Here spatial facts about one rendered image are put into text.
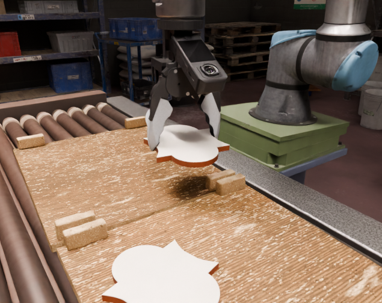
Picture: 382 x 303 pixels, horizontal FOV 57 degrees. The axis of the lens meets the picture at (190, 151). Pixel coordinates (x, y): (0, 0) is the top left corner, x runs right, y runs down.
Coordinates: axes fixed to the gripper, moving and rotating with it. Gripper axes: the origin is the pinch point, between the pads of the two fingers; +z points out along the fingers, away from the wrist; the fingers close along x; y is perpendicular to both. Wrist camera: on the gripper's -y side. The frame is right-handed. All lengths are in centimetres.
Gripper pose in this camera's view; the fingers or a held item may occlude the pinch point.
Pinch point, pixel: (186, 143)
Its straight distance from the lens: 60.3
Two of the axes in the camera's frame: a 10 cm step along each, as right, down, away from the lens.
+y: -3.8, -3.7, 8.5
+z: 0.0, 9.1, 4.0
